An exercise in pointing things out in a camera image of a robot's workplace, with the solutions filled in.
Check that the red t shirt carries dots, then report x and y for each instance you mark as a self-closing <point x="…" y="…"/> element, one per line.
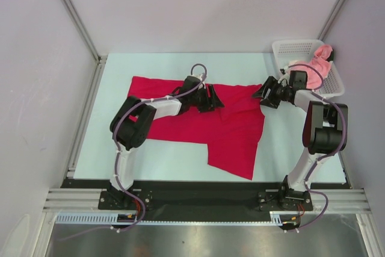
<point x="231" y="133"/>

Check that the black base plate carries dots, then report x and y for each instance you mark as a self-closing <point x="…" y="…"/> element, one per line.
<point x="198" y="201"/>

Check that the white cable duct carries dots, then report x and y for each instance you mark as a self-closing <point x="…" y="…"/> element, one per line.
<point x="125" y="219"/>

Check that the pink t shirt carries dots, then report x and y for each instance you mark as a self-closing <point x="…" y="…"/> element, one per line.
<point x="317" y="68"/>

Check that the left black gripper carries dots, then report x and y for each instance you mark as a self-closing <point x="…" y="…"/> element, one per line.
<point x="209" y="105"/>

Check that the aluminium front rail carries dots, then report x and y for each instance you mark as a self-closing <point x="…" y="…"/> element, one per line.
<point x="87" y="200"/>

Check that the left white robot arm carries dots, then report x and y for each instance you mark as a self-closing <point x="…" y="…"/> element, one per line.
<point x="131" y="125"/>

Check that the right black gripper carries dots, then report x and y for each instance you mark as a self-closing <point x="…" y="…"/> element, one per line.
<point x="270" y="102"/>

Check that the aluminium frame post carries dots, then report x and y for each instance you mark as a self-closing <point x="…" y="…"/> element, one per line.
<point x="331" y="18"/>
<point x="81" y="29"/>

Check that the right aluminium frame post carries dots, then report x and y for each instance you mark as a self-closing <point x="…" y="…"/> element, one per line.
<point x="331" y="18"/>

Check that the left aluminium frame post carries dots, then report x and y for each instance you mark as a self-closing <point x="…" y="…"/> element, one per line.
<point x="81" y="29"/>

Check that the white plastic basket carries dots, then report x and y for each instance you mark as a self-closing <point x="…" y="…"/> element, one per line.
<point x="287" y="51"/>

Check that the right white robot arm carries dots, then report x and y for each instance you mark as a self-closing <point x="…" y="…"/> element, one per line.
<point x="324" y="135"/>

